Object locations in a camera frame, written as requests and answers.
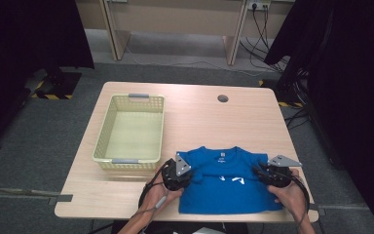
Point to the dark curtain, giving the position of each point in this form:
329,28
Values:
13,48
354,97

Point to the grey tape strip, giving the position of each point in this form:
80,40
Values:
315,208
61,198

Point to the person's right hand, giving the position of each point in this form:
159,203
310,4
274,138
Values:
290,198

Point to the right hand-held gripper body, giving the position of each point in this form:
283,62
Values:
279,175

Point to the white wall power socket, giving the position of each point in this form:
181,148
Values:
259,4

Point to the blue printed t-shirt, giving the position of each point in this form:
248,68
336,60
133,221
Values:
227,198

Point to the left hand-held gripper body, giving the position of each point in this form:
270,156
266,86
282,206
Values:
175,178

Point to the pale yellow plastic basket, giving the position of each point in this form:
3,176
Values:
130,136

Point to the person's left hand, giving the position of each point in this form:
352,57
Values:
159,200

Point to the black stand base striped tape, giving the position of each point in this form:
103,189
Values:
61,84
289,104

